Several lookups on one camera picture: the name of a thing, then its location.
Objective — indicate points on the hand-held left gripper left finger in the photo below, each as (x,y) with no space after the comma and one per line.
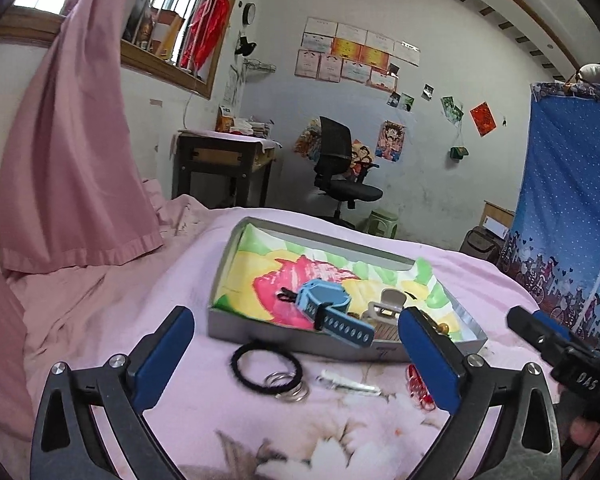
(162,355)

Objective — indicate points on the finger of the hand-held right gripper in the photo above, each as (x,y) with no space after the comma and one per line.
(560,327)
(530,332)

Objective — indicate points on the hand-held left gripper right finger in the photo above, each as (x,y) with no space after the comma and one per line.
(427,360)

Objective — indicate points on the grey claw clip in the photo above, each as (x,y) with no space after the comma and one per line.
(387,334)

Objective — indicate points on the beige claw clip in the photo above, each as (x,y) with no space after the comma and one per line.
(382,302)

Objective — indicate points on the grey tray box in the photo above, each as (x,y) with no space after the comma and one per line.
(260,330)

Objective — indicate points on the blue wrist watch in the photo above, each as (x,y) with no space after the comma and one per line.
(320,295)

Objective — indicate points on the person's right hand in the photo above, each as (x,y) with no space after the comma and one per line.
(587,431)

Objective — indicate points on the white hair clip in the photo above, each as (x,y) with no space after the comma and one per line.
(347,384)

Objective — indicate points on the brown bag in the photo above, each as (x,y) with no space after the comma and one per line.
(480,245)

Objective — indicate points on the cardboard box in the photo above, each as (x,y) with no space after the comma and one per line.
(497,217)

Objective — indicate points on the colourful cartoon cloth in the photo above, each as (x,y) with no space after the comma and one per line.
(260,280)

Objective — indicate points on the metal rings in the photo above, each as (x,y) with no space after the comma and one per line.
(296,396)

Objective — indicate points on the blue printed curtain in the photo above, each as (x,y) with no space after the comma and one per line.
(565,185)

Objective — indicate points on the green plastic stool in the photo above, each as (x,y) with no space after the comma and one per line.
(382,222)

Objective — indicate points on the pink curtain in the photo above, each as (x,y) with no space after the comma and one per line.
(80,135)
(0,350)

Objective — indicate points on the green hanging pouch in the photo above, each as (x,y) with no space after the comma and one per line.
(459,153)

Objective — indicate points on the dark wooden desk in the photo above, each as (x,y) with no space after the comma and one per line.
(210,155)

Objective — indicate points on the orange cartoon poster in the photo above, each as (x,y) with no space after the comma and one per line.
(362,155)

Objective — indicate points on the red diamond paper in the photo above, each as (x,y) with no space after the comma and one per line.
(482,119)

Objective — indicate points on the straw hat cartoon poster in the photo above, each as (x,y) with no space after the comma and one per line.
(391,141)

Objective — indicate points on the black office chair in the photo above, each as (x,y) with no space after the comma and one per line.
(335,145)

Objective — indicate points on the orange box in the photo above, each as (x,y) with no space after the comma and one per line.
(225,120)

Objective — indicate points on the stack of books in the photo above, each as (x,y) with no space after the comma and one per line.
(252,127)

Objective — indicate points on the colourful cartoon poster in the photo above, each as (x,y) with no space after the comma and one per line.
(307,137)

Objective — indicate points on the grey bag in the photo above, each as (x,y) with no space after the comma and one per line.
(597,74)

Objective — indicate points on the red hanging decoration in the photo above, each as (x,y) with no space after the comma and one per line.
(207,30)

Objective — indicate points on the windowsill boxes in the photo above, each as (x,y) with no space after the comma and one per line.
(150,25)

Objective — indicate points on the group of wall photos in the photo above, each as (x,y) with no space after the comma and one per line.
(405,101)

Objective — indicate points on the wall papers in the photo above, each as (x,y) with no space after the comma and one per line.
(234,87)

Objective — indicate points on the group of wall certificates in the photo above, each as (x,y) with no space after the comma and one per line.
(350,52)

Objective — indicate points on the round wall clock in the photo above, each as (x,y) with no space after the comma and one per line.
(249,13)

